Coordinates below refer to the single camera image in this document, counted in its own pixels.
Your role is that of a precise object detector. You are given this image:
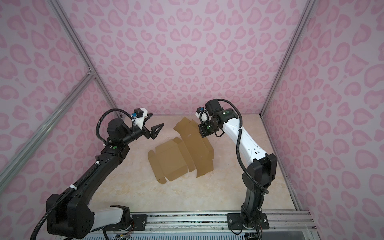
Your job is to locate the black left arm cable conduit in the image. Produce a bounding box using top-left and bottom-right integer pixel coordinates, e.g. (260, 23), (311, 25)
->
(95, 108), (134, 145)

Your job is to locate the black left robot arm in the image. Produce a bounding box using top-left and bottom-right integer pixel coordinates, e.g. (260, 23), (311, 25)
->
(31, 109), (164, 239)

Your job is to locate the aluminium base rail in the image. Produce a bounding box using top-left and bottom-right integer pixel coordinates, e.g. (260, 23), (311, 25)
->
(56, 209), (319, 240)

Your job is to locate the brown cardboard paper box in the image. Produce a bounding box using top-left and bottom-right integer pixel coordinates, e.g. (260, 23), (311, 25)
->
(148, 117), (215, 184)

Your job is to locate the aluminium corner post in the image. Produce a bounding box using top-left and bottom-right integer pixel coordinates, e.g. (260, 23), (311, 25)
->
(47, 0), (118, 108)
(260, 0), (319, 119)

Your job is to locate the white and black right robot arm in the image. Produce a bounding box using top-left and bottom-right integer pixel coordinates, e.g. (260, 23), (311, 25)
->
(196, 99), (278, 229)

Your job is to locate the aluminium back left corner post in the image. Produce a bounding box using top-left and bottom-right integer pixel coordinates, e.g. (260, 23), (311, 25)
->
(47, 0), (118, 108)

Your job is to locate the aluminium diagonal left wall bar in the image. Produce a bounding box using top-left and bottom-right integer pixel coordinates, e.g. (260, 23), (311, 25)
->
(1, 71), (95, 193)

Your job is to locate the aluminium back right corner post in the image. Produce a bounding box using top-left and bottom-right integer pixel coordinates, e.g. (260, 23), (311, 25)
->
(260, 0), (319, 119)

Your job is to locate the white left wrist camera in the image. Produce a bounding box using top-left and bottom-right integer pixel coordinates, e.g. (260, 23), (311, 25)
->
(132, 108), (148, 129)

